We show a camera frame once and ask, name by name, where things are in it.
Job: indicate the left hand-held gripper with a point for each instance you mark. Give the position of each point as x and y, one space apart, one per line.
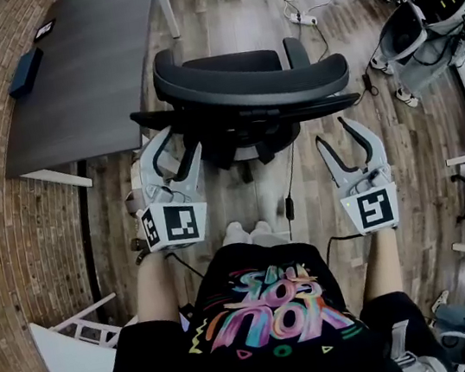
177 226

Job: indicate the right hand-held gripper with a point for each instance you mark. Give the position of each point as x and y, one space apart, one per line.
374 208

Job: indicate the white power strip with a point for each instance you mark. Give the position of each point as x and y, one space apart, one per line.
303 18

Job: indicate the person's white shoe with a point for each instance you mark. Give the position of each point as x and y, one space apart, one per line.
235 233
260 229

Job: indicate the black t-shirt with colourful print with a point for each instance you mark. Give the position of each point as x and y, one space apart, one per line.
276 349

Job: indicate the small black floor adapter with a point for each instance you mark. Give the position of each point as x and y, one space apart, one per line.
369 84

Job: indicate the black office chair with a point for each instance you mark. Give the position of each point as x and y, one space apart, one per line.
251 85

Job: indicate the dark grey desk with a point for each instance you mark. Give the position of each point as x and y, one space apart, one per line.
83 73

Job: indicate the person's right white shoe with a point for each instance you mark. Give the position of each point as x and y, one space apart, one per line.
260 229

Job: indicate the person's left forearm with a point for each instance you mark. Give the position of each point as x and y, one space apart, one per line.
155 289

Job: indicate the person's left white shoe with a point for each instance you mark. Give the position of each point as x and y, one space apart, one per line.
235 233

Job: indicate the dark blue flat box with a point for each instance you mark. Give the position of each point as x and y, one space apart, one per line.
25 73

